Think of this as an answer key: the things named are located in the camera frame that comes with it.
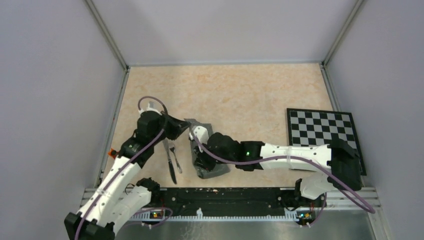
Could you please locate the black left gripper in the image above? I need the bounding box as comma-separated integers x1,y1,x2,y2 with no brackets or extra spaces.
150,109,191,144

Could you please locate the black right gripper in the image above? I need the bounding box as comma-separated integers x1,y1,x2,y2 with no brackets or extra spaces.
193,138,236,173

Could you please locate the grey cloth napkin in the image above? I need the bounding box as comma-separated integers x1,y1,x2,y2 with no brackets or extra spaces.
184,118,230,180

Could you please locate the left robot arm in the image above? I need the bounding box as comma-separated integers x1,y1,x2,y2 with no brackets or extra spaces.
64,110,191,240

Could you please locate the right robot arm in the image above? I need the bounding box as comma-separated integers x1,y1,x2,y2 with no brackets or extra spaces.
189,131,363,206

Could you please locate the silver table knife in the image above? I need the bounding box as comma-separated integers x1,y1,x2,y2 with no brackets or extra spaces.
162,138,177,185

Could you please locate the silver fork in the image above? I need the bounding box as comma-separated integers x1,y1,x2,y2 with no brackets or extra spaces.
169,146,183,174

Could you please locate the colourful card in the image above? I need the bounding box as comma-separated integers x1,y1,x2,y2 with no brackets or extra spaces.
108,148,119,159

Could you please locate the black white checkerboard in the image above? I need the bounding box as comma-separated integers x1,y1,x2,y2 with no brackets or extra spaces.
286,108,367,176

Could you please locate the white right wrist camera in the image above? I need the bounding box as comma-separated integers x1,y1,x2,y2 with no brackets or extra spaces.
188,125,209,144

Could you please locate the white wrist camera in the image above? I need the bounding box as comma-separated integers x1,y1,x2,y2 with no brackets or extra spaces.
138,101,162,116
188,125,209,144

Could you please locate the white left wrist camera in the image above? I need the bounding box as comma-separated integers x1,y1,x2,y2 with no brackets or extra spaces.
138,101,162,116

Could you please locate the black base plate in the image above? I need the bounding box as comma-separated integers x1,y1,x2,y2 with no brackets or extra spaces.
129,186,328,218

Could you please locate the aluminium frame rail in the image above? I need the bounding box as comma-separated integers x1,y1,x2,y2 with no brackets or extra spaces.
81,186,381,225

